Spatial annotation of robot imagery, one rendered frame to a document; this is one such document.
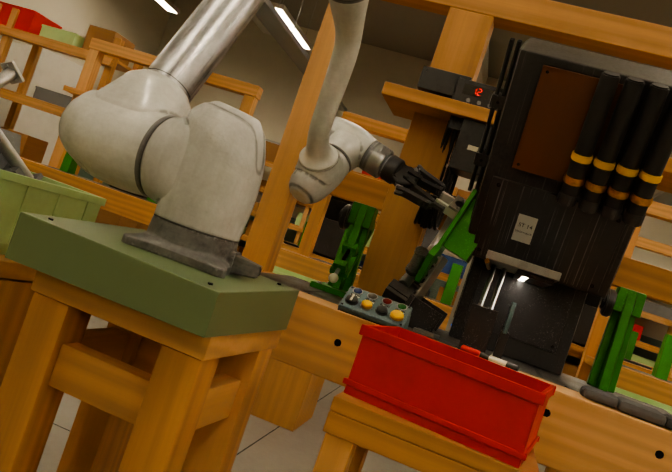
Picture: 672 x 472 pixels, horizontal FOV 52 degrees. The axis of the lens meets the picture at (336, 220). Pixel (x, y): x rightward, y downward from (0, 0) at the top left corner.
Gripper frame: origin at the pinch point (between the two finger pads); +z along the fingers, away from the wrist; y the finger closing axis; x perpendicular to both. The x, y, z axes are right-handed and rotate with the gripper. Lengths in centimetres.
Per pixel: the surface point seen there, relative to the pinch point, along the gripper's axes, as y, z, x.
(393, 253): 2.9, -9.3, 31.0
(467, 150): 21.9, -6.3, -2.0
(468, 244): -12.8, 10.8, -4.0
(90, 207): -63, -64, 4
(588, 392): -37, 49, -10
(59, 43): 223, -438, 287
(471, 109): 28.3, -11.6, -10.3
